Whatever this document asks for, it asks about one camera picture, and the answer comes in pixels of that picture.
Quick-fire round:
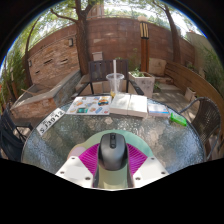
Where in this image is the brown wicker chair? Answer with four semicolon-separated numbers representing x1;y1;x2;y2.
179;96;222;161

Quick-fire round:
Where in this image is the thick white book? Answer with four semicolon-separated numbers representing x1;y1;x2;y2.
109;93;149;118

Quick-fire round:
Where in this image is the white licence plate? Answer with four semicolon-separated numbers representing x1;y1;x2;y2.
35;107;67;137

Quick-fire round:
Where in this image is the clear plastic cup with straw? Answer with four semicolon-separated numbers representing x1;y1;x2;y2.
105;59;125;98

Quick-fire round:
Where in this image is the wooden garden lamp post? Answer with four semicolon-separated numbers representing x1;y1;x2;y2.
137;15;150;73

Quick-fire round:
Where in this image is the slim tree trunk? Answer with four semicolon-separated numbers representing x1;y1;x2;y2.
153;1;183;64

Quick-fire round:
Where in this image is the small green object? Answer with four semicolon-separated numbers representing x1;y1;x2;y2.
169;112;188;127

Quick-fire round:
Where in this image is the black metal garden chair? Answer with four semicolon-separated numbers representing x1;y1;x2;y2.
0;106;34;163

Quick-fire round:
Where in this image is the thin white and blue booklet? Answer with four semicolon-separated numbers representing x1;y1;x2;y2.
147;102;170;118

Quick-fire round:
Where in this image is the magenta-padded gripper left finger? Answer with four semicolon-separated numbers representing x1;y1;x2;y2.
54;143;101;189

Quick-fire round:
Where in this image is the large tree trunk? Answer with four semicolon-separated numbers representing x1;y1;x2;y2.
49;0;101;76

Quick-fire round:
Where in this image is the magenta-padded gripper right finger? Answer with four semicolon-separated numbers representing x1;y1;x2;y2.
125;143;170;189

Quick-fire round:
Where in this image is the white square planter with plants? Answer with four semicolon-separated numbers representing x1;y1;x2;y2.
128;68;156;99

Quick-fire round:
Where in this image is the curved wooden bench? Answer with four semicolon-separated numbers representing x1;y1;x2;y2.
164;60;224;141

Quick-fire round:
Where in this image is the dark wooden slatted chair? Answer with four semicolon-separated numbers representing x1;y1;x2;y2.
77;59;145;98

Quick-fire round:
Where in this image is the grey wall utility box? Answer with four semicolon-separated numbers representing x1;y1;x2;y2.
91;50;104;62

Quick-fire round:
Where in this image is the stone raised garden bed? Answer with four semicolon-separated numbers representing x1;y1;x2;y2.
10;69;83;126

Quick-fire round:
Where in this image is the dark grey computer mouse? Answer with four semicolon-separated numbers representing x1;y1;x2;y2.
98;132;129;172

